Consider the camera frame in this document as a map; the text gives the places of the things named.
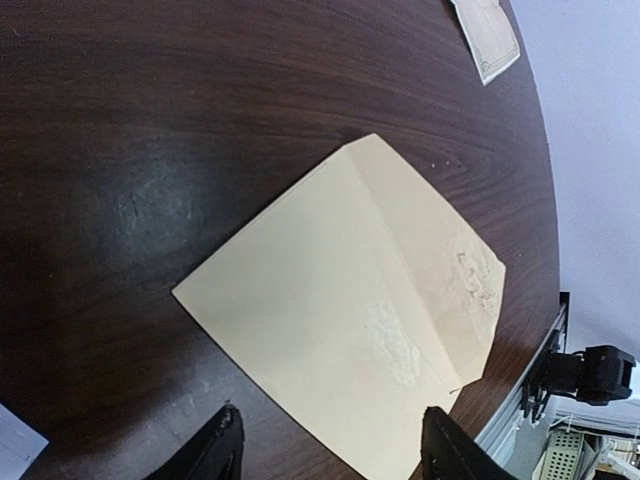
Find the letter sheet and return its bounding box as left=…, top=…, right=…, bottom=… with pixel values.
left=451, top=0, right=521, bottom=86
left=0, top=405, right=49, bottom=480

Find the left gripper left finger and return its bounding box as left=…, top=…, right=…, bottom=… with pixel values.
left=168, top=404, right=245, bottom=479

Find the perforated metal box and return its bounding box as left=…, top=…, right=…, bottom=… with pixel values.
left=531, top=428, right=603, bottom=480

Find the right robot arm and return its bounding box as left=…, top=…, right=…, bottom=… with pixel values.
left=521, top=345, right=636, bottom=408

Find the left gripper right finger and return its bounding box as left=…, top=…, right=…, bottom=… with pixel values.
left=421, top=407, right=510, bottom=480

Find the brown paper envelope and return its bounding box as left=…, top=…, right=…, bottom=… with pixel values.
left=173, top=134, right=506, bottom=479

